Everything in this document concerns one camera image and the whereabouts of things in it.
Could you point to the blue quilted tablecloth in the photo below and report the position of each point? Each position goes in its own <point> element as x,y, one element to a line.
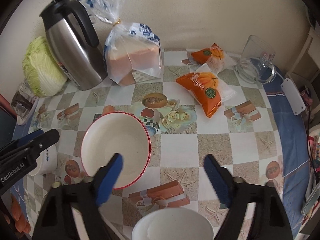
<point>296,162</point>

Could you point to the orange snack packet front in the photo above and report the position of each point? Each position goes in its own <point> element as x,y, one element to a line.
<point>207,89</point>

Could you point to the white bowl red characters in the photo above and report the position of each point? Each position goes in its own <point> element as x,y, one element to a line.
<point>173,223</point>

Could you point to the sliced bread in bag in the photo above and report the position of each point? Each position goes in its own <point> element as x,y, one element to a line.
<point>132,52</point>

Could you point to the orange snack packet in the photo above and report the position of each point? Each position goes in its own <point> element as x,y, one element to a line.
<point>214,57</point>
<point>207,89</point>

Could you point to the clear glass mug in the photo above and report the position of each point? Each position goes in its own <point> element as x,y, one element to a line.
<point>255,63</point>

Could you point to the small white cup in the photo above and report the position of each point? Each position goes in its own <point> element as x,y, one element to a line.
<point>46,162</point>

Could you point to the white power adapter box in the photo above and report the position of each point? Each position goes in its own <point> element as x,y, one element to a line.
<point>293,96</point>

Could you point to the stainless steel thermos jug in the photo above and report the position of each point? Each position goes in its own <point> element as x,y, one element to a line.
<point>74,43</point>

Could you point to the checkered plastic table cover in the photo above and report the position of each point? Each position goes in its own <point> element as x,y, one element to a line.
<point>242,135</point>

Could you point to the orange snack packet back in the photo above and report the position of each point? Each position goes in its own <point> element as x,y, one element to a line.
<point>214,57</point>

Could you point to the red rimmed strawberry bowl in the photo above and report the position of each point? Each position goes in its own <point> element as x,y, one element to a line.
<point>117,132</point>

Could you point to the napa cabbage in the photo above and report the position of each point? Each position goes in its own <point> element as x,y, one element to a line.
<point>42,74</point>

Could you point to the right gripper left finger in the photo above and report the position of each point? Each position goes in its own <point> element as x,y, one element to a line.
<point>105,179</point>

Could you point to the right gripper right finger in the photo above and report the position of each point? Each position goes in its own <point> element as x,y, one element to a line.
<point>220,179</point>

